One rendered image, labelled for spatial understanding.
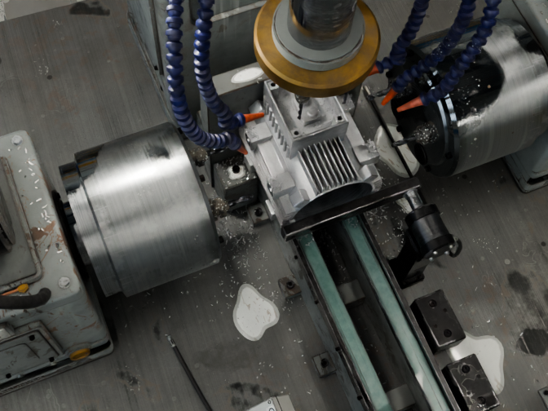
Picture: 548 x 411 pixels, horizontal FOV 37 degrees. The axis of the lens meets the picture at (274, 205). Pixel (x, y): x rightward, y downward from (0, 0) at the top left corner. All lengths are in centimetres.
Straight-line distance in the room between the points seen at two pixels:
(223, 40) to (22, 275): 53
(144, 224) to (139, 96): 55
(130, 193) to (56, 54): 65
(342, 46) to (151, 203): 37
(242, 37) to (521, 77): 48
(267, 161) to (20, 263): 43
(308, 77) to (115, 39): 77
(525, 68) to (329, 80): 42
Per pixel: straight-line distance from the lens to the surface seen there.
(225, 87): 135
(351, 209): 139
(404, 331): 145
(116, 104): 175
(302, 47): 114
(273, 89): 135
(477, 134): 141
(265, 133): 139
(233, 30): 143
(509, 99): 142
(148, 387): 153
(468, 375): 152
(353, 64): 116
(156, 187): 125
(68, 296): 122
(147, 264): 128
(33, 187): 129
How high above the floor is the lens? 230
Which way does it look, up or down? 67 degrees down
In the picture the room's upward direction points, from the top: 7 degrees clockwise
